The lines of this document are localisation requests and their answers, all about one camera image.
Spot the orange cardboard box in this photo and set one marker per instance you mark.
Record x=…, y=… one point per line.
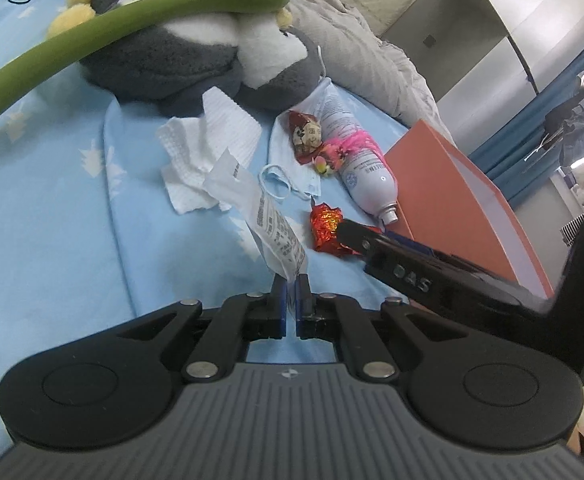
x=422, y=170

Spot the blue face mask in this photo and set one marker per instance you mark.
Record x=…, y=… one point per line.
x=292, y=175

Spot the dark wall switch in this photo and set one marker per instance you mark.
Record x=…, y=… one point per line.
x=429, y=41

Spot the grey penguin plush toy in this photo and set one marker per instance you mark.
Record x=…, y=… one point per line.
x=162, y=60

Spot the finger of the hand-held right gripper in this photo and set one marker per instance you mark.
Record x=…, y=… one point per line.
x=397, y=270
x=412, y=246

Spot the white tissue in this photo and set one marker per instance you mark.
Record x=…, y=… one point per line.
x=192, y=160

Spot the white wardrobe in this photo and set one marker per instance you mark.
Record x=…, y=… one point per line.
x=472, y=35

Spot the blue curtain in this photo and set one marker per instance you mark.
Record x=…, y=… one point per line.
x=512, y=160

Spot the dark hanging clothes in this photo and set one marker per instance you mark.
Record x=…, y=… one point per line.
x=572, y=120

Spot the light grey duvet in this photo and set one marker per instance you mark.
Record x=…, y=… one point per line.
x=372, y=70

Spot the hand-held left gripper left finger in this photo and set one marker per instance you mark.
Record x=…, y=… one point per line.
x=283, y=305

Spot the red foil wrapper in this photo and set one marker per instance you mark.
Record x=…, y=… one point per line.
x=324, y=230

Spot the striped garment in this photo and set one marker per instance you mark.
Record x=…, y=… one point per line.
x=574, y=230

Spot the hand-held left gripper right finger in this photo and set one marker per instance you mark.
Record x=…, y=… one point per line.
x=300, y=305

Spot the clear plastic wrapper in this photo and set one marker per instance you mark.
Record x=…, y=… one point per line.
x=277, y=235

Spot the white spray bottle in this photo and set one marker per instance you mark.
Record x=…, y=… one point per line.
x=367, y=180

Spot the blue printed bed sheet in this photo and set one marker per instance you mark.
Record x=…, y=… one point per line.
x=47, y=210

